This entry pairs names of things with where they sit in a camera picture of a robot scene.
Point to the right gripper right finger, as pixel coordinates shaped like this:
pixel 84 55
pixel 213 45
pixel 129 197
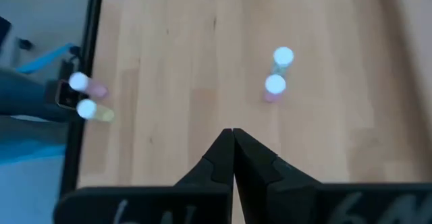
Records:
pixel 303 202

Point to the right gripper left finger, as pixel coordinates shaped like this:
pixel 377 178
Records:
pixel 152 205

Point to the small pink medicine bottle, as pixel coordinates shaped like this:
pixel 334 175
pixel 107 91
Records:
pixel 275 84
pixel 79 81

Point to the small teal medicine bottle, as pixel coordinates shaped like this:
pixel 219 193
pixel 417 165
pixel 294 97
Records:
pixel 283 57

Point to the dark bulky floor equipment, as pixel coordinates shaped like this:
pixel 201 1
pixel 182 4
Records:
pixel 27 96

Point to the blue strip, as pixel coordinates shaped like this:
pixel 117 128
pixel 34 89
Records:
pixel 44 58

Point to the small black camera box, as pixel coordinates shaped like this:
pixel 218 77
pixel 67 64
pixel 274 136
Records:
pixel 64 97

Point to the black aluminium rig frame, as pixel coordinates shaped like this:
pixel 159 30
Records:
pixel 88 31

